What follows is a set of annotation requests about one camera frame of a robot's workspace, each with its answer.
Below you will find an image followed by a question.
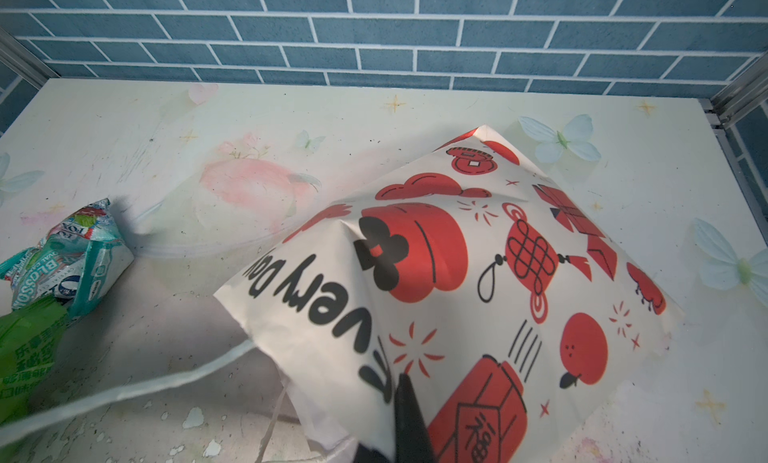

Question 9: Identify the green chips bag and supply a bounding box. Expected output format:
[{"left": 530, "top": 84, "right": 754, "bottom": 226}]
[{"left": 1, "top": 296, "right": 69, "bottom": 424}]

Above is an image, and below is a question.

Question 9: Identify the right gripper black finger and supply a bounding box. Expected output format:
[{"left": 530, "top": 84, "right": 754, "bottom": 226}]
[{"left": 353, "top": 373, "right": 437, "bottom": 463}]

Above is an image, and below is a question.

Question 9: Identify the red white paper bag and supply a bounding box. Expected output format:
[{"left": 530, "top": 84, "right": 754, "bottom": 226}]
[{"left": 30, "top": 126, "right": 683, "bottom": 462}]

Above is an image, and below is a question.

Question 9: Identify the green snack packet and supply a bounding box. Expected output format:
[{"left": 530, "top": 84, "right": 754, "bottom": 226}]
[{"left": 1, "top": 198, "right": 134, "bottom": 319}]

